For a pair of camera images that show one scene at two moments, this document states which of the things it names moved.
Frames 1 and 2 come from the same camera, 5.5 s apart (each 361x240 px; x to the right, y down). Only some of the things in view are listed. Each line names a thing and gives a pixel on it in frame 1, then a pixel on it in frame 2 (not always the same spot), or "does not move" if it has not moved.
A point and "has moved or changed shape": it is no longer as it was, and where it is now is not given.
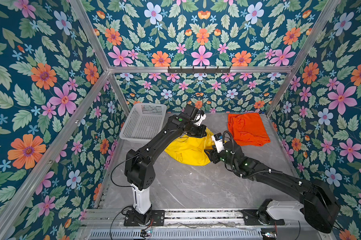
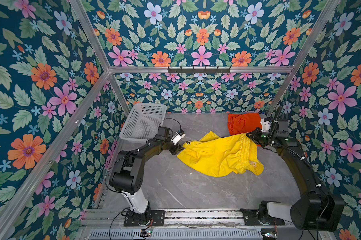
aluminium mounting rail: x=111 y=218 does not move
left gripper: x=201 y=133 -> x=176 y=149
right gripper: x=213 y=155 -> x=254 y=137
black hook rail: x=198 y=70 does not move
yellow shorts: x=190 y=150 has moved or changed shape
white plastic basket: x=143 y=122 does not move
